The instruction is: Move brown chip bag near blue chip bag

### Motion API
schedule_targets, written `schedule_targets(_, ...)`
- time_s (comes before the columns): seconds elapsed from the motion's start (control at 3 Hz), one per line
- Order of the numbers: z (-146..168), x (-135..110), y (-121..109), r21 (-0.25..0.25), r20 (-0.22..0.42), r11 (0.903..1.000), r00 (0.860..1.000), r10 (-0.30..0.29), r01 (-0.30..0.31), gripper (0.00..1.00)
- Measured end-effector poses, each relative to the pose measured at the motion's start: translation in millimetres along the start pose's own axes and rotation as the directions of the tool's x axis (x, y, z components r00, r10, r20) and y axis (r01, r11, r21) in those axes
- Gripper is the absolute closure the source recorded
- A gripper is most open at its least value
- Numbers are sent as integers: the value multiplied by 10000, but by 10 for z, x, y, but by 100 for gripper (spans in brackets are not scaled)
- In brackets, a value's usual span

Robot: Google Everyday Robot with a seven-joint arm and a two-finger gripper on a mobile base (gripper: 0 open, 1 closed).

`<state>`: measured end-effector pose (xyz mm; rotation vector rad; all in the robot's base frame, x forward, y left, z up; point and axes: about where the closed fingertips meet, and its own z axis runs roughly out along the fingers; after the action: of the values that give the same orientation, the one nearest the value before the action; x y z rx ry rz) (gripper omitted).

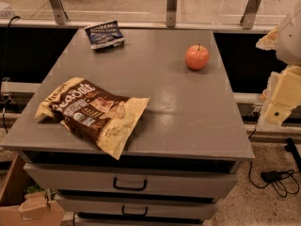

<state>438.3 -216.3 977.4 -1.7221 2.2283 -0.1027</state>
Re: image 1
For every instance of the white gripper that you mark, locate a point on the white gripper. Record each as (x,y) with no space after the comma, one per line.
(290,41)

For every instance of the brown sea salt chip bag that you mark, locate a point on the brown sea salt chip bag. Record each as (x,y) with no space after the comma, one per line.
(93,113)

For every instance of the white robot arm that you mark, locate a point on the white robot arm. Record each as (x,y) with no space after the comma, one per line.
(289,38)

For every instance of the blue chip bag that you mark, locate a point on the blue chip bag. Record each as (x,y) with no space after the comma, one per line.
(104,35)

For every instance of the red apple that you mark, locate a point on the red apple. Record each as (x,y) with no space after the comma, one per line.
(196,57)

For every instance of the grey drawer cabinet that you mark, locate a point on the grey drawer cabinet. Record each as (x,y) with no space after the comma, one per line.
(191,123)

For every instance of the top grey drawer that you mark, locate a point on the top grey drawer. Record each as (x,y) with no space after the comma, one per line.
(163,183)

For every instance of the grey drawer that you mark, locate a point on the grey drawer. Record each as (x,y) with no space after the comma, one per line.
(163,183)
(112,206)

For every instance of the cardboard box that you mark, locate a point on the cardboard box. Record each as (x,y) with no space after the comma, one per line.
(21,208)

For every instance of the right metal bracket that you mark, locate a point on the right metal bracket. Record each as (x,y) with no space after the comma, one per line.
(248,19)

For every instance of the metal bracket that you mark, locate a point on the metal bracket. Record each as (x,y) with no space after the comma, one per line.
(248,19)
(171,11)
(59,12)

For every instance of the middle metal bracket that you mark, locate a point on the middle metal bracket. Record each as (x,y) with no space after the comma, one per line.
(171,11)

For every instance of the black power adapter with cable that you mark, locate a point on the black power adapter with cable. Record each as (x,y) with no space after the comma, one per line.
(275,179)

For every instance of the black top drawer handle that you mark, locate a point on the black top drawer handle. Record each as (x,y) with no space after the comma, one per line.
(129,186)

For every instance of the black drawer handle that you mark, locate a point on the black drawer handle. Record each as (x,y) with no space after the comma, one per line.
(134,211)
(129,186)

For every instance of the left metal bracket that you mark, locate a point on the left metal bracket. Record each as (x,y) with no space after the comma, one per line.
(59,12)

